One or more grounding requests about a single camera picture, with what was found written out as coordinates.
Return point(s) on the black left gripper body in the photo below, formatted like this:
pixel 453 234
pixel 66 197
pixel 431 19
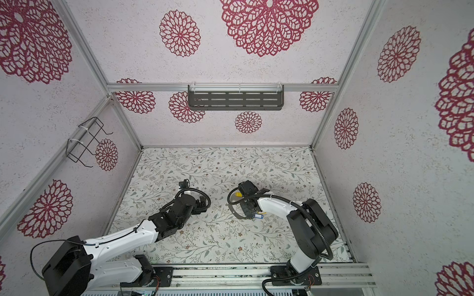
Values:
pixel 199 208

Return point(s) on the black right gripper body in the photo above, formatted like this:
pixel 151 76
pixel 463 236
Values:
pixel 245 208

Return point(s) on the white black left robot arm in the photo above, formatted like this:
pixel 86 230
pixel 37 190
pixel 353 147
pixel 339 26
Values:
pixel 80 265

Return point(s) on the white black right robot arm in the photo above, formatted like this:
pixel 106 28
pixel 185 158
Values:
pixel 313 231

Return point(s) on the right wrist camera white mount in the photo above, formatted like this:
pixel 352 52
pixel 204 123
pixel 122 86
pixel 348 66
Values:
pixel 247 189

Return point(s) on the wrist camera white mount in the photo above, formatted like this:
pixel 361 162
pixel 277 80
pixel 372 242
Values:
pixel 185 184
pixel 247 189

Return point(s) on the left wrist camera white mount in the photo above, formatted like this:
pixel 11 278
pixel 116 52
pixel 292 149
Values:
pixel 185 184

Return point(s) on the dark grey wall shelf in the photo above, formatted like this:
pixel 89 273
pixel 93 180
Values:
pixel 237 98

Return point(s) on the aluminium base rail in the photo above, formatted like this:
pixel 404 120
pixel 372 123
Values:
pixel 247 280

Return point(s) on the black wire wall rack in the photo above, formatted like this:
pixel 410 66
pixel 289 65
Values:
pixel 80 145

